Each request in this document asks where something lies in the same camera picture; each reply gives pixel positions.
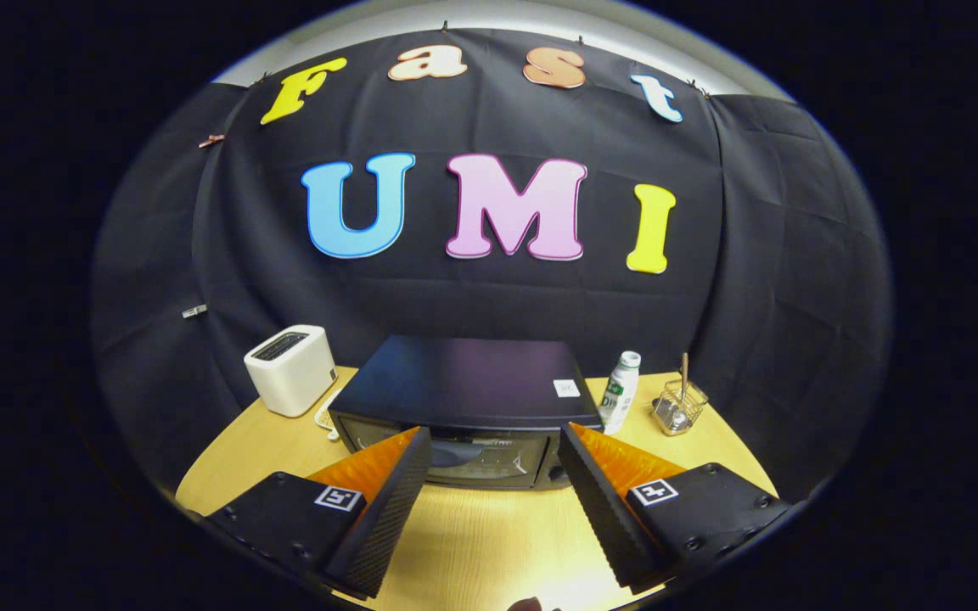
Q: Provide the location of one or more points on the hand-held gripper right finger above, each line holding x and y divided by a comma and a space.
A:
595, 509

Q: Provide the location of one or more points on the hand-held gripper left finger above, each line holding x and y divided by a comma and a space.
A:
387, 509

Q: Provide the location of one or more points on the glass toaster oven door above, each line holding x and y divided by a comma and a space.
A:
489, 462

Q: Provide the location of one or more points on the black toaster oven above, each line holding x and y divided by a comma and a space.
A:
455, 373

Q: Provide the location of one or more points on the white bread toaster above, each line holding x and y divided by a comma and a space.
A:
289, 378

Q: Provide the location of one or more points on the white bottle green label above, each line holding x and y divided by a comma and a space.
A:
619, 395

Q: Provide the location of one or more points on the wooden stick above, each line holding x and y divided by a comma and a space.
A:
684, 373

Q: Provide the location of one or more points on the silver cloth clip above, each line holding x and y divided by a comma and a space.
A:
195, 311

